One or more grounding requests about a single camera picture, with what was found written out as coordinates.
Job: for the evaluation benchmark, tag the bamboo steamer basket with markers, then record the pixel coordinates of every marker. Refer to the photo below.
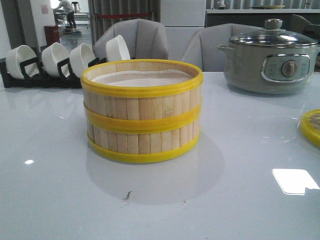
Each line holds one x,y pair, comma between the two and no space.
142,110
143,148

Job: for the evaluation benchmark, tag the yellow woven steamer lid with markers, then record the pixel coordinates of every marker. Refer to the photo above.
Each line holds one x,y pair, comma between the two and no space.
310,126

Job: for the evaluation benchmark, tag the grey chair left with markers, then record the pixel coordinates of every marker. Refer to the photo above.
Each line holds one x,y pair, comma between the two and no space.
145,39

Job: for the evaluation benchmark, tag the grey chair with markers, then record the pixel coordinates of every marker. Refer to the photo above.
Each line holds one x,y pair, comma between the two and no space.
202,50
145,39

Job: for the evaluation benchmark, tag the grey chair right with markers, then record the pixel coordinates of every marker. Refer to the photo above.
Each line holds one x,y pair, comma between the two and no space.
202,50

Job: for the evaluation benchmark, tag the white bowl right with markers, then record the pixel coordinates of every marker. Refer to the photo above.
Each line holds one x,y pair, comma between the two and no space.
116,49

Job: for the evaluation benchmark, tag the white bowl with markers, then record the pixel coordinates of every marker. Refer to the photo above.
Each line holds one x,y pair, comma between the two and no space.
116,49
15,57
51,56
80,57

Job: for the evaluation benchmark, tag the white cabinet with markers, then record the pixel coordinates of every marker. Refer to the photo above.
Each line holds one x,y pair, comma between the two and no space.
181,19

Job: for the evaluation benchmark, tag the grey electric cooking pot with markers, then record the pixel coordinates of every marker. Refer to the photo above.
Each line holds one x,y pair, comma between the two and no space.
269,70

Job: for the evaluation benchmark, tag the black dish rack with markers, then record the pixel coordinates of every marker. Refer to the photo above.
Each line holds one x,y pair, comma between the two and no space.
36,76

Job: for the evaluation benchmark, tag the grey counter shelf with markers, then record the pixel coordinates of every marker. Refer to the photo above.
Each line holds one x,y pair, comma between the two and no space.
256,17

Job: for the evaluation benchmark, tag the red bin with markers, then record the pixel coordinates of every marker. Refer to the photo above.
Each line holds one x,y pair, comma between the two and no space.
51,34

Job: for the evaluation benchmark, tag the glass pot lid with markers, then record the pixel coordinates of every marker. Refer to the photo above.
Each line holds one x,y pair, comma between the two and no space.
272,35

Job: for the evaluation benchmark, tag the person in background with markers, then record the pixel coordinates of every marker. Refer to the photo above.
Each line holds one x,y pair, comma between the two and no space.
69,10

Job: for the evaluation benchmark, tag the white bowl far left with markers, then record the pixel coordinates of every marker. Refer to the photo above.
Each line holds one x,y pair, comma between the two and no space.
15,57

